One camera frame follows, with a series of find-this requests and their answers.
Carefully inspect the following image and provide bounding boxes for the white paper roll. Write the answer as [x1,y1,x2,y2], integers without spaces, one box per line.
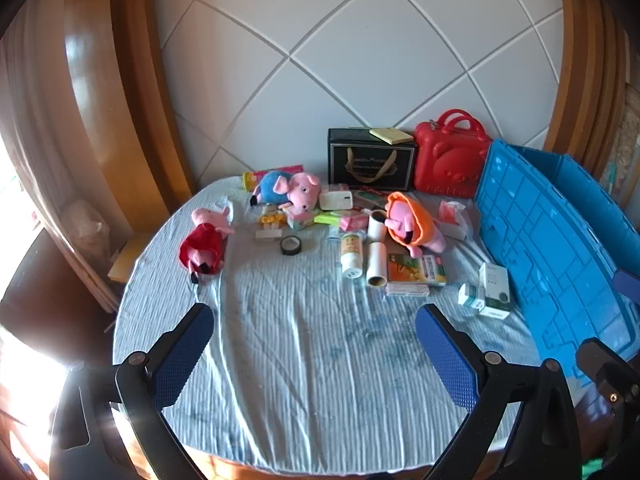
[367,210,387,241]
[366,241,388,288]

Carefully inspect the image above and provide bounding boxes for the blue plastic crate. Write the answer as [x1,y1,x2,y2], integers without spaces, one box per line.
[472,139,640,396]

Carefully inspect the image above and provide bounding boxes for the black gift box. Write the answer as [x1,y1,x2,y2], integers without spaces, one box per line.
[327,127,418,192]

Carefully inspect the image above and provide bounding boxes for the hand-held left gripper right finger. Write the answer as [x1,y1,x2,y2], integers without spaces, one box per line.
[415,303,583,480]

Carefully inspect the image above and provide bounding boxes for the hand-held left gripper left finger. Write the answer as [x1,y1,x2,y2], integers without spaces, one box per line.
[48,302,216,480]

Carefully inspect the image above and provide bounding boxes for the curved wooden frame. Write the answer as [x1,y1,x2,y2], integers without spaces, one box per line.
[62,0,197,311]
[542,0,632,171]

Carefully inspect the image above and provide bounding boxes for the pink wet wipes pack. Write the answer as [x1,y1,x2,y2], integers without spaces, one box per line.
[340,210,371,233]

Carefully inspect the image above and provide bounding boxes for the tall white green box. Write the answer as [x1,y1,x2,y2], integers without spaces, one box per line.
[479,262,512,320]

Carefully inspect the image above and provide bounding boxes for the blue pig plush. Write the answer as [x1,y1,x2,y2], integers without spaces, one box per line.
[250,170,322,221]

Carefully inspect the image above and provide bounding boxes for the pink cylinder can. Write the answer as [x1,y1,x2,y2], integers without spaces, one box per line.
[243,164,305,192]

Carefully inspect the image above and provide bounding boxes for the white bottle yellow label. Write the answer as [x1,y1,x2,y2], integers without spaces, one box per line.
[341,232,364,281]

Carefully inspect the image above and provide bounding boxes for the open pink tissue pack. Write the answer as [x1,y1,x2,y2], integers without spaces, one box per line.
[439,200,473,241]

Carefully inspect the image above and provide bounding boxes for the yellow sticky note pad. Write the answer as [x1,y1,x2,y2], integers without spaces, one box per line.
[370,127,416,147]

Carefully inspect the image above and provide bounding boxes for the pink heart print pack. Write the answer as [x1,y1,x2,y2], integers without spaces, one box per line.
[286,207,317,231]

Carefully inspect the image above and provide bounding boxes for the green red flat tissue pack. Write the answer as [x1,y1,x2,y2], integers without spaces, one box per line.
[352,187,391,208]

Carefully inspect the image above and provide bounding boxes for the red bear suitcase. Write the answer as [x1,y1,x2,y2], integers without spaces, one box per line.
[412,108,493,200]

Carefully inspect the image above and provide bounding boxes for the red dress pig plush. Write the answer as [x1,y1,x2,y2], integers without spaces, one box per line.
[179,205,236,286]

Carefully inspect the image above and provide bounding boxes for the clear plastic bag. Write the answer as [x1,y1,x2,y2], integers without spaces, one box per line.
[65,199,110,261]

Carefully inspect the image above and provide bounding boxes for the wooden board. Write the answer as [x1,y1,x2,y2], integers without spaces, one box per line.
[107,237,146,283]

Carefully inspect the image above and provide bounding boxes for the small white green box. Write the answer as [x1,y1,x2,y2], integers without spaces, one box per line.
[458,282,487,311]

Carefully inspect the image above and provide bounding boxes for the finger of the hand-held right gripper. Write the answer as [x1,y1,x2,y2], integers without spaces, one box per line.
[575,337,640,465]
[614,269,640,306]

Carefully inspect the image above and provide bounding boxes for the green orange medicine box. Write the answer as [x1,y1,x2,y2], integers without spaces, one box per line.
[387,252,447,287]

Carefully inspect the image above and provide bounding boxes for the orange costume pig plush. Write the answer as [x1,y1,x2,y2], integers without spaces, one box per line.
[384,191,448,258]

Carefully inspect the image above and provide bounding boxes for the white tissue pack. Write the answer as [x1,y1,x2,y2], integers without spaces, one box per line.
[320,185,353,211]

